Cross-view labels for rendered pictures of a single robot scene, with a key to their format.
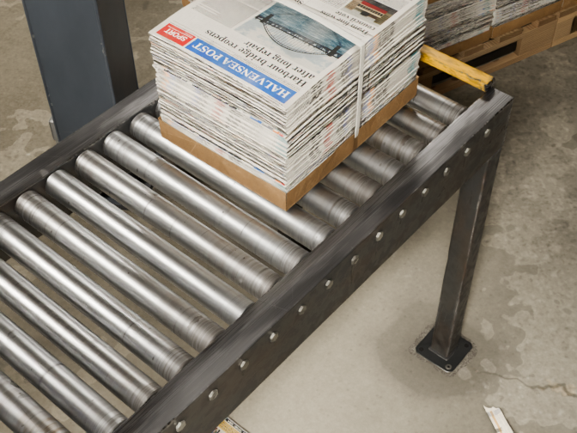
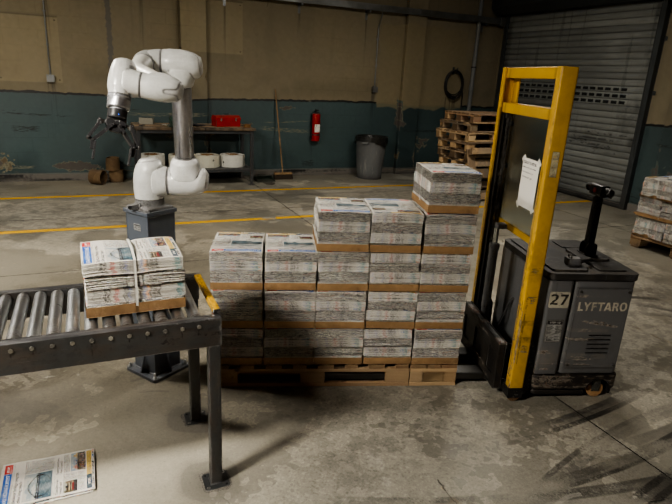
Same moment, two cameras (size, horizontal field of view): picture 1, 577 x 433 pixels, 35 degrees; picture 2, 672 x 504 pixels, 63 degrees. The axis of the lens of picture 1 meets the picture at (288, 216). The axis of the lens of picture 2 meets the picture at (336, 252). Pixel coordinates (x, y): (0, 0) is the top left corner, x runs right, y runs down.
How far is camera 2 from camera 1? 169 cm
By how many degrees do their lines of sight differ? 36
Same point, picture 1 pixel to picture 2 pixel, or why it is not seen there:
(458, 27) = (339, 349)
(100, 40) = not seen: hidden behind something
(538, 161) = (349, 426)
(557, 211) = (335, 449)
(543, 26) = (400, 369)
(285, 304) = (44, 338)
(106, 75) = not seen: hidden behind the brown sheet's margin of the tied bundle
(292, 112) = (85, 268)
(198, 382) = not seen: outside the picture
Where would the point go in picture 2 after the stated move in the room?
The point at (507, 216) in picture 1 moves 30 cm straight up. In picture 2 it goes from (308, 442) to (310, 389)
